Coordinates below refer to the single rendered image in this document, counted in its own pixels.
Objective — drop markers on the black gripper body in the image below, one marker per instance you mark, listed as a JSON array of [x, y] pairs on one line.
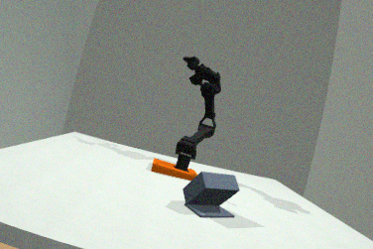
[[202, 69]]

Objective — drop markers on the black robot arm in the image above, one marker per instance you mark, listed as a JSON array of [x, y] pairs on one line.
[[188, 144]]

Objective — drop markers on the light blue sloped panel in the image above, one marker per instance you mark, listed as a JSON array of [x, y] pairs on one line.
[[207, 191]]

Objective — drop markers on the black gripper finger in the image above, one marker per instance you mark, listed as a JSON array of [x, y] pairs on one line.
[[187, 59]]

